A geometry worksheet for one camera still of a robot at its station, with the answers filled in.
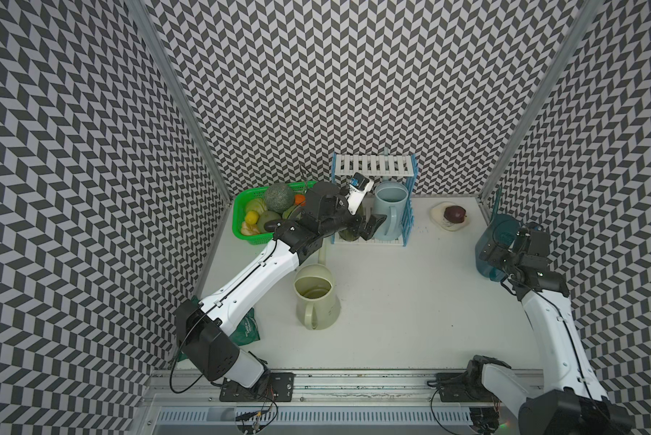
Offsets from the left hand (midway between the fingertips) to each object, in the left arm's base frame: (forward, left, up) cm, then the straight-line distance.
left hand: (371, 209), depth 71 cm
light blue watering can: (+16, -9, -13) cm, 23 cm away
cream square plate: (+25, -32, -30) cm, 50 cm away
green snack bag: (-22, +36, -29) cm, 51 cm away
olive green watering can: (-9, +6, +1) cm, 11 cm away
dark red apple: (+22, -37, -28) cm, 51 cm away
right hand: (-7, -38, -14) cm, 41 cm away
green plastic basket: (+27, +49, -25) cm, 62 cm away
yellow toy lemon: (+18, +42, -24) cm, 51 cm away
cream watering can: (-19, +14, -16) cm, 29 cm away
